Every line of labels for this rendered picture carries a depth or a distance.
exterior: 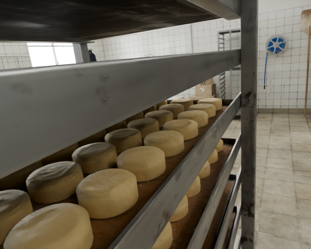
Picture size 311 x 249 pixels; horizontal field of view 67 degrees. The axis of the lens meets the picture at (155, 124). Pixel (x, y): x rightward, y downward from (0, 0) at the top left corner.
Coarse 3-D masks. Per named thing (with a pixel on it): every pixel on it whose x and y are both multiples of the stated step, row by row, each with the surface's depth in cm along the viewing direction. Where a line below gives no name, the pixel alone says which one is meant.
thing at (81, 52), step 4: (76, 44) 65; (80, 44) 65; (84, 44) 66; (76, 48) 66; (80, 48) 65; (84, 48) 66; (76, 52) 66; (80, 52) 66; (84, 52) 66; (88, 52) 68; (76, 56) 67; (80, 56) 66; (84, 56) 66; (88, 56) 68; (76, 60) 67; (80, 60) 66; (84, 60) 67; (88, 60) 68
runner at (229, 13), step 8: (192, 0) 28; (200, 0) 28; (208, 0) 29; (216, 0) 29; (224, 0) 32; (232, 0) 37; (208, 8) 34; (216, 8) 34; (224, 8) 35; (232, 8) 38; (224, 16) 43; (232, 16) 44
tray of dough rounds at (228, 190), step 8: (232, 176) 56; (232, 184) 54; (224, 192) 51; (232, 192) 51; (224, 200) 48; (224, 208) 46; (216, 216) 44; (224, 216) 44; (216, 224) 42; (208, 232) 40; (216, 232) 40; (208, 240) 38; (216, 240) 38; (208, 248) 37
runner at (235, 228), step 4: (240, 200) 58; (240, 204) 57; (240, 208) 56; (236, 212) 58; (240, 212) 57; (236, 216) 53; (236, 220) 51; (236, 224) 51; (236, 228) 51; (232, 232) 52; (236, 232) 52; (232, 236) 47; (232, 240) 46; (232, 244) 46; (228, 248) 48; (232, 248) 47
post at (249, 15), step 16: (240, 0) 45; (256, 0) 44; (240, 16) 45; (256, 16) 44; (240, 32) 46; (256, 32) 45; (240, 48) 47; (256, 48) 46; (240, 64) 48; (256, 64) 47; (240, 80) 49; (256, 80) 48; (256, 96) 50; (256, 112) 51; (256, 128) 53
